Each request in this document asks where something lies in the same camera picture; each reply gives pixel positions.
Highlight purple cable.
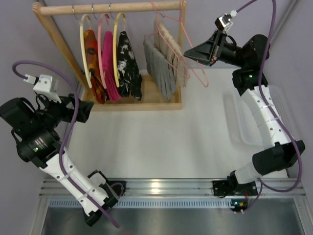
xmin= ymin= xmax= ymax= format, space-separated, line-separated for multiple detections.
xmin=236 ymin=0 xmax=303 ymax=211
xmin=12 ymin=61 xmax=123 ymax=228

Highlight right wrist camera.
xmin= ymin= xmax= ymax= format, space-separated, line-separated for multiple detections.
xmin=215 ymin=10 xmax=237 ymax=33

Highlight pink wire hanger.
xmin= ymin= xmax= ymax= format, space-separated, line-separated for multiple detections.
xmin=144 ymin=0 xmax=190 ymax=80
xmin=161 ymin=0 xmax=210 ymax=88

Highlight grey trousers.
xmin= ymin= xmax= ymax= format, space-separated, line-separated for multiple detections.
xmin=143 ymin=38 xmax=176 ymax=100

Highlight wooden clothes rack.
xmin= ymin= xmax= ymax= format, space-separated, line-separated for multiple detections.
xmin=32 ymin=0 xmax=186 ymax=111

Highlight magenta trousers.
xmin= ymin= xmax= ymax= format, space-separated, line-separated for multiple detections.
xmin=102 ymin=31 xmax=121 ymax=102

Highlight black white patterned trousers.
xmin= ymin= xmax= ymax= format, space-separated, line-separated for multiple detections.
xmin=117 ymin=31 xmax=142 ymax=101

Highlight beige trousers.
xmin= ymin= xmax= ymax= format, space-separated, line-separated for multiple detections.
xmin=153 ymin=18 xmax=190 ymax=88

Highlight yellow plastic hanger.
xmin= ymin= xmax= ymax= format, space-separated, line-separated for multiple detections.
xmin=112 ymin=12 xmax=126 ymax=88

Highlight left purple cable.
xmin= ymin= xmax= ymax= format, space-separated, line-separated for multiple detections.
xmin=12 ymin=61 xmax=123 ymax=228

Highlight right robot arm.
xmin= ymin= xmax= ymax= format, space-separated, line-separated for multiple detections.
xmin=184 ymin=30 xmax=305 ymax=194

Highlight cream plastic hanger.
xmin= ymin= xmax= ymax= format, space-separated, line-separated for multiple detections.
xmin=79 ymin=14 xmax=92 ymax=88

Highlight aluminium mounting rail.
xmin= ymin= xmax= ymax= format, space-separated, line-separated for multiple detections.
xmin=39 ymin=178 xmax=306 ymax=209

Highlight pink plastic hanger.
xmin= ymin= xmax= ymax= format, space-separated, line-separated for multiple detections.
xmin=97 ymin=13 xmax=110 ymax=89

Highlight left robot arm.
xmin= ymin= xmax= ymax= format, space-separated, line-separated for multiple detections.
xmin=0 ymin=94 xmax=126 ymax=228

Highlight white plastic basket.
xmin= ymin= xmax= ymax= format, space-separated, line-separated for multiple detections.
xmin=229 ymin=85 xmax=291 ymax=146

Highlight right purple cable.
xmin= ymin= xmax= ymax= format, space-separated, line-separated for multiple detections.
xmin=236 ymin=0 xmax=303 ymax=211

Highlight orange camouflage trousers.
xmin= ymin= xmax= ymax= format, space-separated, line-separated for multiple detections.
xmin=83 ymin=29 xmax=109 ymax=104

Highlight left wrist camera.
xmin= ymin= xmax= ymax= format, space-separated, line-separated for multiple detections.
xmin=24 ymin=74 xmax=61 ymax=103

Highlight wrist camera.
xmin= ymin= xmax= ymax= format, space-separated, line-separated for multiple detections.
xmin=24 ymin=74 xmax=61 ymax=103
xmin=215 ymin=10 xmax=237 ymax=33

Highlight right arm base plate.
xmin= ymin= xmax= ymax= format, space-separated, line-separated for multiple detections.
xmin=212 ymin=180 xmax=258 ymax=197

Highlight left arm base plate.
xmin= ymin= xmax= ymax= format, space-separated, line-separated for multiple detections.
xmin=109 ymin=181 xmax=126 ymax=197

